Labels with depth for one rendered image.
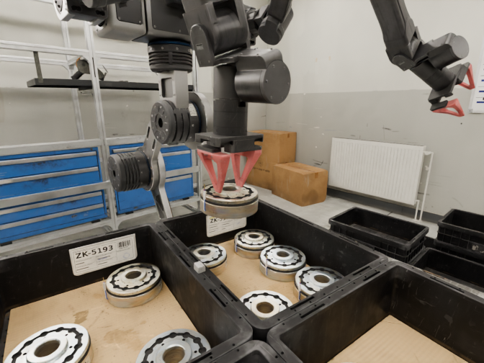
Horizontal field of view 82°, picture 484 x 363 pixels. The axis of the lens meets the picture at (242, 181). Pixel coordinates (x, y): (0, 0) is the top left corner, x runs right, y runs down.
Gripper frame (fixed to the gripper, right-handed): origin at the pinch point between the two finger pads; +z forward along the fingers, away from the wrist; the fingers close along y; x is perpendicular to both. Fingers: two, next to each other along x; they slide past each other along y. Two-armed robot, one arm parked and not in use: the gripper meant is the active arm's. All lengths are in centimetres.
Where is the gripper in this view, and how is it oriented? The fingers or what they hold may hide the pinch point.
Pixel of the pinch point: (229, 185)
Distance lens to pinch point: 50.0
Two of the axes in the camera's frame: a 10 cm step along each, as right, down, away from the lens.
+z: -0.3, 9.6, 2.9
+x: -6.7, -2.4, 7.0
